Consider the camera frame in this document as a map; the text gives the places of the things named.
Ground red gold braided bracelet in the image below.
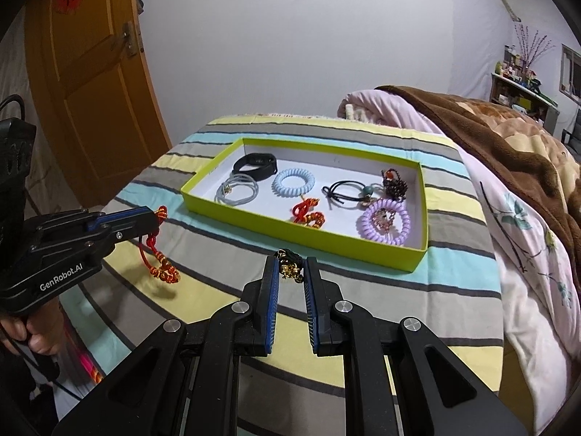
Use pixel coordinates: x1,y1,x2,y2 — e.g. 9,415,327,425
136,203,182,286

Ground black gold bell bracelet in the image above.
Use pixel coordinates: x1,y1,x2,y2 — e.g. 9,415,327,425
276,248,306,284

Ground purple spiral hair tie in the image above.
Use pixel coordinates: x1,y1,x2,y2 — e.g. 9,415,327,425
354,197,413,247

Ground red beaded knot bracelet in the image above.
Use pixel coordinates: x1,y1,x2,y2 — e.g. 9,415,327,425
289,197,327,230

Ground black cord bracelet green bead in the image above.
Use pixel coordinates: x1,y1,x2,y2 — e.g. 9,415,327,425
321,180,375,208

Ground light blue spiral hair tie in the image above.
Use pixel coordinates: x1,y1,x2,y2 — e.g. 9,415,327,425
271,167,317,199

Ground person's left hand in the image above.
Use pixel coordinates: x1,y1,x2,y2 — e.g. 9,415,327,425
1,298,64,355

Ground striped bed sheet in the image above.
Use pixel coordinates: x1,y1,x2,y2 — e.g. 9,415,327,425
54,113,505,436

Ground orange wooden door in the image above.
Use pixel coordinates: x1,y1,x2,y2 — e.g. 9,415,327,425
25,0,171,207

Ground green shallow box tray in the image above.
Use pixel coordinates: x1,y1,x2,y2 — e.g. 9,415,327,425
181,138,428,273

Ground black fitness band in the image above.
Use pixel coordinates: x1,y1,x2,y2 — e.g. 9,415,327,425
231,153,278,182

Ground pink floral quilt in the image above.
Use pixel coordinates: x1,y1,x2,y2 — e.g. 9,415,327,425
338,89,580,434

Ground brown plush blanket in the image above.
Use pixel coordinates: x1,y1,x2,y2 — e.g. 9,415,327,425
378,86,580,282

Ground cluttered shelf unit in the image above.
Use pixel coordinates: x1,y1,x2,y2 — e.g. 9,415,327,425
489,45,559,133

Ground black chair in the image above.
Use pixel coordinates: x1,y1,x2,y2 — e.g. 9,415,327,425
560,109,581,158

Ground purple flower branches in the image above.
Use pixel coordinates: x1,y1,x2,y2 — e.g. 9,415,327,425
514,23,554,69

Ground barred window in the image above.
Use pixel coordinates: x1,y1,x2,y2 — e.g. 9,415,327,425
559,45,581,104

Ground black camera cable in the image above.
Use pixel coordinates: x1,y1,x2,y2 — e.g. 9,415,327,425
0,93,88,403

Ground pink bead bracelet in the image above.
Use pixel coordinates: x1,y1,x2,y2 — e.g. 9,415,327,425
370,207,397,234

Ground silver wire bangle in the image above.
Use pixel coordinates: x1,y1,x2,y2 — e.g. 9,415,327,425
215,173,259,207

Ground dark beaded bracelet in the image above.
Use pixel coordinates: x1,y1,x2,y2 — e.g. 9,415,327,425
380,167,410,203

